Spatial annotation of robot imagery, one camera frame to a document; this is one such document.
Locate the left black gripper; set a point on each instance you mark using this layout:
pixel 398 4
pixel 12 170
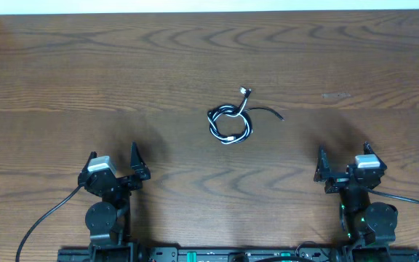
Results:
pixel 140 169

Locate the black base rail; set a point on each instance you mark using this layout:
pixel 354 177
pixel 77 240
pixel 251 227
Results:
pixel 202 254

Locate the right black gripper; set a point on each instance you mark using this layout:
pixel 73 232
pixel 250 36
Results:
pixel 323 172

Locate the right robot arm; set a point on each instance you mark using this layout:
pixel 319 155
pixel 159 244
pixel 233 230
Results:
pixel 370 226

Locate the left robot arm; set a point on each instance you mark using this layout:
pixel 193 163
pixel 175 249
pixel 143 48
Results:
pixel 109 219

